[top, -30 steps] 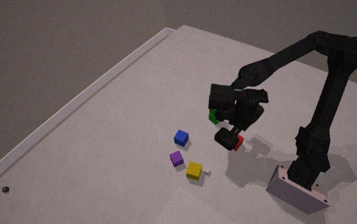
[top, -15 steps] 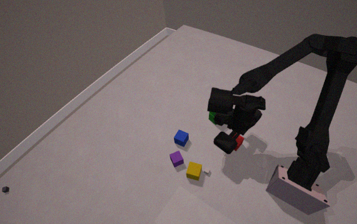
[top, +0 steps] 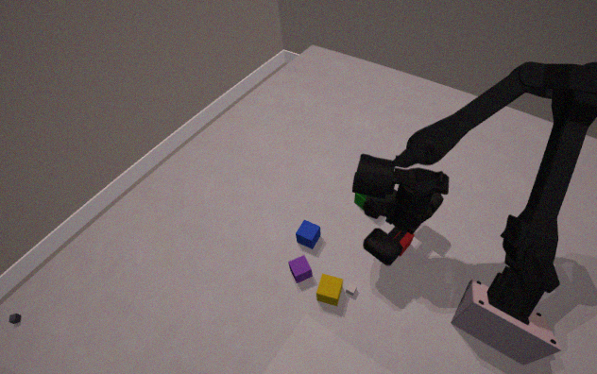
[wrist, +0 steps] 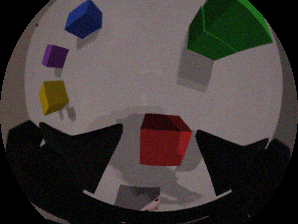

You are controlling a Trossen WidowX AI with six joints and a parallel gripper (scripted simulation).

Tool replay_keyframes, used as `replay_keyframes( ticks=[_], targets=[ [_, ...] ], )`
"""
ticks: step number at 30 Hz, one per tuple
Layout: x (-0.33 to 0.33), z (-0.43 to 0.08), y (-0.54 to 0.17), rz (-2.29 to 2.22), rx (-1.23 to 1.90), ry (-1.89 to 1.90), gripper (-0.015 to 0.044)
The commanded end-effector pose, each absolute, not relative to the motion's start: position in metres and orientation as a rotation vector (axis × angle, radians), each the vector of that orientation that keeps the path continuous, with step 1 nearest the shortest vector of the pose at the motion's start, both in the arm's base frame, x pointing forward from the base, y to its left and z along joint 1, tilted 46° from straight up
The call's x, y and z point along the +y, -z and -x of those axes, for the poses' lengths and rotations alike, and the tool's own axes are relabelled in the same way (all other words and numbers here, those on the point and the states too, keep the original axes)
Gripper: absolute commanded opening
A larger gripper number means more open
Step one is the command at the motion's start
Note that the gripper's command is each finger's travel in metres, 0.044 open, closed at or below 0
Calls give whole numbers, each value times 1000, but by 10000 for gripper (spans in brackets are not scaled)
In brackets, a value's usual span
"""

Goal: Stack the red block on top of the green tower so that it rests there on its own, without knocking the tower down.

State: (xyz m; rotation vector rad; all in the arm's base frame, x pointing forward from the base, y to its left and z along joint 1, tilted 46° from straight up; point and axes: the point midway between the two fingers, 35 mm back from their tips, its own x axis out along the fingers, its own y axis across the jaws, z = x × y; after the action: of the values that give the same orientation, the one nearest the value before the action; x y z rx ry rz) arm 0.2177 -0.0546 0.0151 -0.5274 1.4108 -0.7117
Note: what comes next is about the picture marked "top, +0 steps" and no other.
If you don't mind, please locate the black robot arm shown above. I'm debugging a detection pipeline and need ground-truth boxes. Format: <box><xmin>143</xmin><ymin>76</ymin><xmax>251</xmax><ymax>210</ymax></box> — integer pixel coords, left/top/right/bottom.
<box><xmin>352</xmin><ymin>61</ymin><xmax>597</xmax><ymax>326</ymax></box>

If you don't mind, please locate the yellow block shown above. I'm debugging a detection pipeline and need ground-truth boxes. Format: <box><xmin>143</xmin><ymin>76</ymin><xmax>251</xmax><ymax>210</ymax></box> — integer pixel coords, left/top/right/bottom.
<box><xmin>316</xmin><ymin>273</ymin><xmax>343</xmax><ymax>307</ymax></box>

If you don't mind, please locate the purple block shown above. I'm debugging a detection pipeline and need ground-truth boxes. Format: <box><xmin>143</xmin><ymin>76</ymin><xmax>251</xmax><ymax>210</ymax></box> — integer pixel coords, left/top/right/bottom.
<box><xmin>288</xmin><ymin>256</ymin><xmax>313</xmax><ymax>283</ymax></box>

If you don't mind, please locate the blue block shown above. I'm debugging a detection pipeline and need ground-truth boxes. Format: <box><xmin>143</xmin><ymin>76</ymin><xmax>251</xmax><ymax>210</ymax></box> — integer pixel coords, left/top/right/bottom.
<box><xmin>296</xmin><ymin>220</ymin><xmax>321</xmax><ymax>249</ymax></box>

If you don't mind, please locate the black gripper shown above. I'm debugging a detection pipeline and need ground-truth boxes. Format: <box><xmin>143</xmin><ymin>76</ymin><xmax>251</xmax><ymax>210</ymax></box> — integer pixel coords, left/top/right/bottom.
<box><xmin>363</xmin><ymin>193</ymin><xmax>444</xmax><ymax>266</ymax></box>

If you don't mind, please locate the red block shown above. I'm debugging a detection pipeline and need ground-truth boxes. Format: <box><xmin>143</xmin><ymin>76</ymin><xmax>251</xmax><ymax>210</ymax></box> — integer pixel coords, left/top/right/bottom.
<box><xmin>399</xmin><ymin>232</ymin><xmax>415</xmax><ymax>256</ymax></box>

